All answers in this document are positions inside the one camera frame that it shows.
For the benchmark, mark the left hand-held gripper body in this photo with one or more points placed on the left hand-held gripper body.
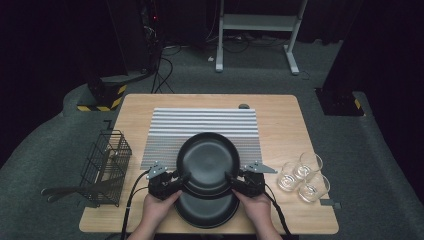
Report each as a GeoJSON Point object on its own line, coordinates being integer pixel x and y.
{"type": "Point", "coordinates": [161, 186]}

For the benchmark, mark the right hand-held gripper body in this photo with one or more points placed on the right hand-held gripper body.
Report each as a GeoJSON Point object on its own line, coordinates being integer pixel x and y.
{"type": "Point", "coordinates": [253, 185]}

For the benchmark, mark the black round plate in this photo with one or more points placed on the black round plate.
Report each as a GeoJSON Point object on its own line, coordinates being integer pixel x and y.
{"type": "Point", "coordinates": [206, 213]}
{"type": "Point", "coordinates": [208, 160]}

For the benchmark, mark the clear drinking glass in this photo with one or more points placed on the clear drinking glass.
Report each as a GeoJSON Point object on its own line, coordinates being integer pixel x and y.
{"type": "Point", "coordinates": [315, 190]}
{"type": "Point", "coordinates": [288, 180]}
{"type": "Point", "coordinates": [310, 163]}

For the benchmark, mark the person's right hand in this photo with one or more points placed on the person's right hand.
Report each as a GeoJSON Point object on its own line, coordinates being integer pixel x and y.
{"type": "Point", "coordinates": [258, 211]}

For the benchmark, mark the person's left hand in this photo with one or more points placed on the person's left hand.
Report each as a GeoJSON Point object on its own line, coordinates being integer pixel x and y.
{"type": "Point", "coordinates": [156, 213]}

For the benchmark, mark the grey striped placemat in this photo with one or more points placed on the grey striped placemat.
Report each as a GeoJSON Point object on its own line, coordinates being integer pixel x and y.
{"type": "Point", "coordinates": [200, 120]}

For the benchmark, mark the dark round table grommet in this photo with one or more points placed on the dark round table grommet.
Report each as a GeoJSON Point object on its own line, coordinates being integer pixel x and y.
{"type": "Point", "coordinates": [243, 106]}

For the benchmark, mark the small grey table clip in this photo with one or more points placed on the small grey table clip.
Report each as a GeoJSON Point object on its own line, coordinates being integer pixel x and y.
{"type": "Point", "coordinates": [328, 202]}

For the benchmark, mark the dark two-pronged bar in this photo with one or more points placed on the dark two-pronged bar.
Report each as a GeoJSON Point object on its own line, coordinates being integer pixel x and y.
{"type": "Point", "coordinates": [63, 191]}

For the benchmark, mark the black stand yellow striped base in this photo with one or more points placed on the black stand yellow striped base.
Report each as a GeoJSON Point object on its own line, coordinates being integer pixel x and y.
{"type": "Point", "coordinates": [103, 95]}

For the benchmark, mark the dark electronics rack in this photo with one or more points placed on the dark electronics rack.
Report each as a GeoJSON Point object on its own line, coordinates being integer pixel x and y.
{"type": "Point", "coordinates": [151, 20]}

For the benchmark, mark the white metal stand frame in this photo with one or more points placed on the white metal stand frame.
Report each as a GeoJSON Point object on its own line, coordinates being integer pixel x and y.
{"type": "Point", "coordinates": [256, 22]}

